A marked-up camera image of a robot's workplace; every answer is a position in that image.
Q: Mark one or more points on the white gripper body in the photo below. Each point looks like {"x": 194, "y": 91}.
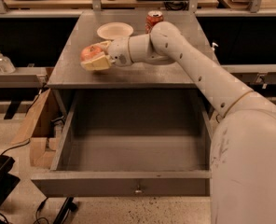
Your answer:
{"x": 118, "y": 52}

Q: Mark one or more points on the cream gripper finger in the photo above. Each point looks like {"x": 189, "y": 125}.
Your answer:
{"x": 97, "y": 63}
{"x": 103, "y": 45}

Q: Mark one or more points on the red apple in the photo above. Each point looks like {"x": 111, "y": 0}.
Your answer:
{"x": 90, "y": 52}

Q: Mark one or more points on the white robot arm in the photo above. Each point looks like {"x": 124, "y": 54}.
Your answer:
{"x": 243, "y": 148}

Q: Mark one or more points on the grey open top drawer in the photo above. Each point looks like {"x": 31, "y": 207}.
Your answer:
{"x": 116, "y": 140}

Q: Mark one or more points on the white bowl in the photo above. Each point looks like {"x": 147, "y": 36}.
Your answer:
{"x": 114, "y": 30}

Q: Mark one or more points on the grey cabinet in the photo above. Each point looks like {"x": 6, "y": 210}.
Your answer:
{"x": 174, "y": 52}

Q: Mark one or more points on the red soda can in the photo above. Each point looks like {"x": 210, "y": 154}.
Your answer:
{"x": 152, "y": 18}

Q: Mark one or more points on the cardboard box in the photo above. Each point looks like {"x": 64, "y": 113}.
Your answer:
{"x": 41, "y": 130}

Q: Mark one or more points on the small white pump bottle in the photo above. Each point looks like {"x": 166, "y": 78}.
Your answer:
{"x": 214, "y": 46}

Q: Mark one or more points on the clear sanitizer bottle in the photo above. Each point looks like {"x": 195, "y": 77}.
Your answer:
{"x": 6, "y": 65}

